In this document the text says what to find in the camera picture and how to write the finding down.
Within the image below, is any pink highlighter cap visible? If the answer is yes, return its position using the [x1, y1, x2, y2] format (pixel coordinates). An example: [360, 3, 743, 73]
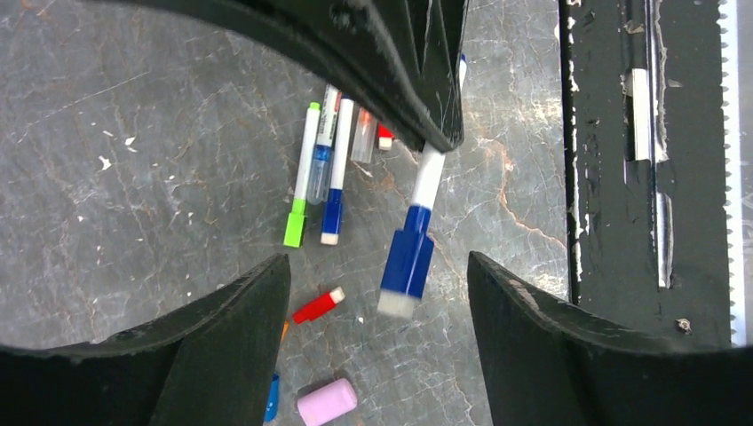
[297, 378, 358, 426]

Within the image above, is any slotted cable duct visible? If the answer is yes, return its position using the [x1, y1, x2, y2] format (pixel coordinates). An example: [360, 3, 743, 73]
[717, 0, 748, 347]

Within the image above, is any blue cap white marker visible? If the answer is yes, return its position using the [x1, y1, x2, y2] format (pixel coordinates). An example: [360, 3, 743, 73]
[376, 52, 470, 321]

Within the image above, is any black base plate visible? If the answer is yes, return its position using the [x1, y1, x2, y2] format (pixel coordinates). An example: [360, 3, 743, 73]
[559, 1, 734, 348]

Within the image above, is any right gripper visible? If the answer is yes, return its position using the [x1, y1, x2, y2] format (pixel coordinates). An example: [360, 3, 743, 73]
[142, 0, 468, 153]

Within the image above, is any red cap lower marker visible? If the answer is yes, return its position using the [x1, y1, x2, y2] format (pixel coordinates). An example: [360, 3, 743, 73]
[377, 123, 394, 151]

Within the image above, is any small red marker cap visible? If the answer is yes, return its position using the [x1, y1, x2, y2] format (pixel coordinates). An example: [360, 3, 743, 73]
[292, 287, 345, 324]

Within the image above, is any blue deli marker cap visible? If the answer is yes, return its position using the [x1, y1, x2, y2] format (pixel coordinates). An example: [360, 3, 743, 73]
[264, 373, 280, 422]

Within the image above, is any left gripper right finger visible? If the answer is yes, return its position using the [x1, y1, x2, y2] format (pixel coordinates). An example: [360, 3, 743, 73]
[467, 251, 752, 425]

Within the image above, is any blue cap lower marker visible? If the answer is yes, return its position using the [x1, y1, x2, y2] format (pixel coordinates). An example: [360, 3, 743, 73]
[321, 95, 355, 246]

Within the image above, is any green cap white marker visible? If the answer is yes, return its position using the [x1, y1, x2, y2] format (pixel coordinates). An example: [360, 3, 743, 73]
[283, 102, 321, 248]

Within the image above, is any orange marker cap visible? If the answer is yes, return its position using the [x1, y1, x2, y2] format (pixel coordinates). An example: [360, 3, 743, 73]
[281, 320, 289, 343]

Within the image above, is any clear cap blue pen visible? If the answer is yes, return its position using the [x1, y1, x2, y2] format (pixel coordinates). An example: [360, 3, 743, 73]
[307, 84, 341, 205]

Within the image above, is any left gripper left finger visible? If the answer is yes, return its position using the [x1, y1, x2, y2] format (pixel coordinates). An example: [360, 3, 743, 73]
[1, 254, 291, 425]

